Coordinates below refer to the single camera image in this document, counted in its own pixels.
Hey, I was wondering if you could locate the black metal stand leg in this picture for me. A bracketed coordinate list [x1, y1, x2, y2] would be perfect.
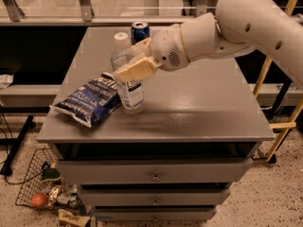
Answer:
[0, 106, 49, 176]

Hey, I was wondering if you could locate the grey drawer cabinet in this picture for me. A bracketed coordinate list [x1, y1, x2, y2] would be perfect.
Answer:
[36, 25, 276, 223]

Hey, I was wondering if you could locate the green sponge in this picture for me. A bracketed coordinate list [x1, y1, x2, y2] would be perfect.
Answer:
[41, 168, 62, 183]

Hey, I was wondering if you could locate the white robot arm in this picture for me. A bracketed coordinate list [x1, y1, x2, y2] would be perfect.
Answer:
[114, 0, 303, 86]

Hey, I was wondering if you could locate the grey drawer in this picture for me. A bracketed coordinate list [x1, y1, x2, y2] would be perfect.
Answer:
[57, 158, 253, 184]
[79, 188, 230, 207]
[93, 208, 216, 221]

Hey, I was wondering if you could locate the white paper scrap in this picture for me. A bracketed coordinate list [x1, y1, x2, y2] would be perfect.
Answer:
[0, 74, 13, 89]

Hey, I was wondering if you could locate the black wire basket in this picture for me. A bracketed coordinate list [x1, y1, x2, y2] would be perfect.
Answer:
[14, 147, 84, 211]

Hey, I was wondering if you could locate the clear plastic water bottle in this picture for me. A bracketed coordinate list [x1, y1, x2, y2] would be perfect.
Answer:
[111, 32, 144, 112]

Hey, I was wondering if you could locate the yellow snack bag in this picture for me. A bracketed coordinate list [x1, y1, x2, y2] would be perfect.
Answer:
[58, 209, 90, 227]

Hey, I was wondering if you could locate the blue chip bag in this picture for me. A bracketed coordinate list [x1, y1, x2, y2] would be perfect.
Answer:
[52, 73, 121, 128]

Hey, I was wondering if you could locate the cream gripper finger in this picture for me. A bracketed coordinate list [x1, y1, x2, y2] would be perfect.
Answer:
[132, 38, 152, 57]
[114, 57, 162, 82]

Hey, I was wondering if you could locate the blue soda can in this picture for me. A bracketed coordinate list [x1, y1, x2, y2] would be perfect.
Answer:
[131, 21, 150, 44]

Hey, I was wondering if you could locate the middle grey drawer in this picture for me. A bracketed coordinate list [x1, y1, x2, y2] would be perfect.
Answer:
[79, 188, 230, 207]

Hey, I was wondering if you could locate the bottom grey drawer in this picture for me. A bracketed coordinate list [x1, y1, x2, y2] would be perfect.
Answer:
[93, 208, 216, 221]

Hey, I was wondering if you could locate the red apple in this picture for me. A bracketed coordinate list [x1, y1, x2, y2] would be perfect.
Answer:
[30, 192, 47, 208]

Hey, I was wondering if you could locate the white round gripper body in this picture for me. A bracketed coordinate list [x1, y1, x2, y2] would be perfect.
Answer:
[151, 25, 189, 72]

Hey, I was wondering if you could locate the top grey drawer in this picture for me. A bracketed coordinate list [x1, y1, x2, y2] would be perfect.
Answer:
[57, 158, 253, 184]

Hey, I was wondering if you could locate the crumpled silver wrapper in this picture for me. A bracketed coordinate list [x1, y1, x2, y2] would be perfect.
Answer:
[47, 184, 80, 208]

